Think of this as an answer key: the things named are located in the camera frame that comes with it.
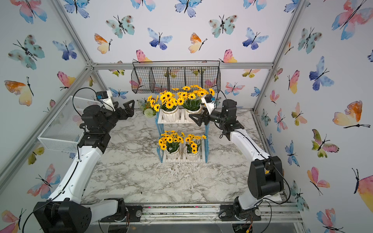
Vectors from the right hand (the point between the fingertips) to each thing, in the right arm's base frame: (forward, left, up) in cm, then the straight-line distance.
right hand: (195, 109), depth 76 cm
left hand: (-2, +33, +6) cm, 34 cm away
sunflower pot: (-11, +13, -15) cm, 23 cm away
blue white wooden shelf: (-2, +7, -6) cm, 9 cm away
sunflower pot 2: (-13, +1, -19) cm, 23 cm away
